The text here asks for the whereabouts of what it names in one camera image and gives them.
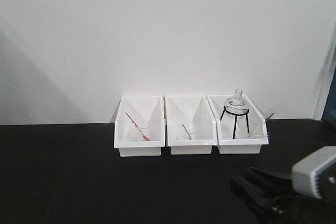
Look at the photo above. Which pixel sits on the red tipped pipette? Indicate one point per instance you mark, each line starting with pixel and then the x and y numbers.
pixel 137 127

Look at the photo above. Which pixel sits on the green tipped pipette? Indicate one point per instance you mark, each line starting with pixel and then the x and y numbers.
pixel 187 132

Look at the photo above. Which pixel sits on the white middle storage bin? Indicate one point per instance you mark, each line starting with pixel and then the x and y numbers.
pixel 195 113

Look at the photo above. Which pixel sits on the white left storage bin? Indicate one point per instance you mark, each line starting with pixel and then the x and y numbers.
pixel 148 113

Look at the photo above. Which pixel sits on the white right storage bin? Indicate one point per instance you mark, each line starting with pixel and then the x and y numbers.
pixel 243 143

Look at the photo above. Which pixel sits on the clear glass flask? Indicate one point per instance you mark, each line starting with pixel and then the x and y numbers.
pixel 237 104

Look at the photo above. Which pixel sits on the white storage bin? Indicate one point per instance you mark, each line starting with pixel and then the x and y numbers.
pixel 148 113
pixel 195 113
pixel 243 143

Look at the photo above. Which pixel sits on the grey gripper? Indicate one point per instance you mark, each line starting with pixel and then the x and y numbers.
pixel 267 193

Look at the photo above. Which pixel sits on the black wire flask stand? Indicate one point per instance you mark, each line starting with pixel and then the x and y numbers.
pixel 234 124

